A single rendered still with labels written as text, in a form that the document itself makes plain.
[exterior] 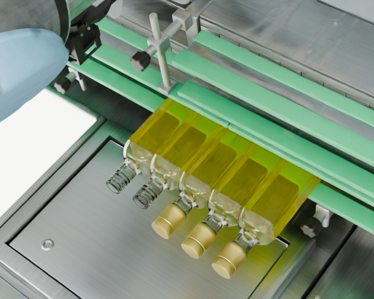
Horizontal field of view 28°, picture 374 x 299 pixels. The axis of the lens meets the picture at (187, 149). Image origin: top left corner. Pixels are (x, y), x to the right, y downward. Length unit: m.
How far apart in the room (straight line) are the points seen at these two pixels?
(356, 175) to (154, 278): 0.38
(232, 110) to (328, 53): 0.18
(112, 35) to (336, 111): 0.47
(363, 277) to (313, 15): 0.44
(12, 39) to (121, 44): 0.79
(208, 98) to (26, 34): 0.67
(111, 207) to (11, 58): 0.80
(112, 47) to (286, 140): 0.38
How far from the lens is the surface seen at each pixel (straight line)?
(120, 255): 1.28
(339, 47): 1.14
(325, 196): 1.20
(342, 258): 1.29
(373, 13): 1.17
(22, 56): 0.56
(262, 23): 1.17
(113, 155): 1.39
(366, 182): 1.10
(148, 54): 1.15
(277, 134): 1.15
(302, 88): 1.11
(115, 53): 1.32
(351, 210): 1.18
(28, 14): 0.59
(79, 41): 1.14
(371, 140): 1.06
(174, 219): 1.13
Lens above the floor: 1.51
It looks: 24 degrees down
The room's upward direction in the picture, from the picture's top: 138 degrees counter-clockwise
